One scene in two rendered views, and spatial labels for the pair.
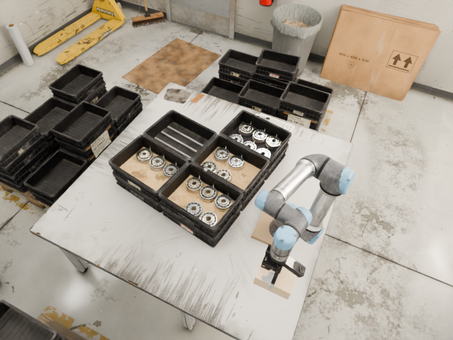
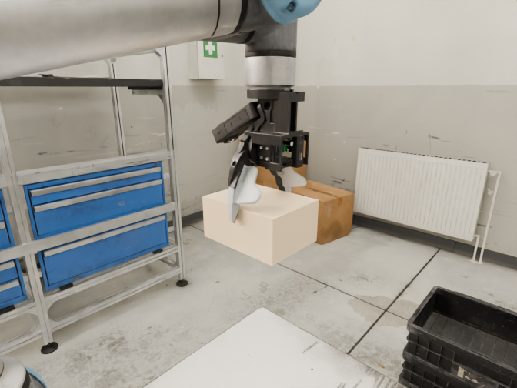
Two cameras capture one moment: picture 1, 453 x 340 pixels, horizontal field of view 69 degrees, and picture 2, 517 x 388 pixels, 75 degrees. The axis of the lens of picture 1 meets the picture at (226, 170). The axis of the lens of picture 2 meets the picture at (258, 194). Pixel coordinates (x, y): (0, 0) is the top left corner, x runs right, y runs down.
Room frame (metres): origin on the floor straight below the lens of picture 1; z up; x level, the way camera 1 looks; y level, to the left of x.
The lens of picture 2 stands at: (1.06, -0.06, 1.30)
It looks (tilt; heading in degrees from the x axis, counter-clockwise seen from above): 18 degrees down; 200
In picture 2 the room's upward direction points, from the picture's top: straight up
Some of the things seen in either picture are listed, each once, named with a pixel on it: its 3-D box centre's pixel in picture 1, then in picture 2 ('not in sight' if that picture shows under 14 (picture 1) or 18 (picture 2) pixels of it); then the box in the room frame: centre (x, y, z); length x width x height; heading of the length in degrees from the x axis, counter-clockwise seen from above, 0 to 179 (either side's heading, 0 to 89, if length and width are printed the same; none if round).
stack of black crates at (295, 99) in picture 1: (300, 115); not in sight; (2.40, -0.67, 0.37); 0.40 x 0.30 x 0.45; 68
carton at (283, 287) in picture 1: (276, 276); (259, 218); (0.54, -0.24, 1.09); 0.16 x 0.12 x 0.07; 68
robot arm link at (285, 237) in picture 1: (284, 240); (269, 15); (0.55, -0.23, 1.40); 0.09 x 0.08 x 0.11; 144
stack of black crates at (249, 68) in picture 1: (239, 73); not in sight; (3.08, -0.08, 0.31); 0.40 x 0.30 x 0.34; 68
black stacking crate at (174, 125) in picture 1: (180, 139); not in sight; (1.52, 0.32, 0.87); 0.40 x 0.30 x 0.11; 58
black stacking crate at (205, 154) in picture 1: (230, 167); not in sight; (1.31, -0.02, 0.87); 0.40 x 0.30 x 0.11; 58
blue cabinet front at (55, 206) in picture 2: not in sight; (109, 220); (-0.28, -1.43, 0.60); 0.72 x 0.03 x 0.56; 158
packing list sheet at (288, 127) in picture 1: (271, 127); not in sight; (1.87, -0.33, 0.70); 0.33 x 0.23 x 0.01; 68
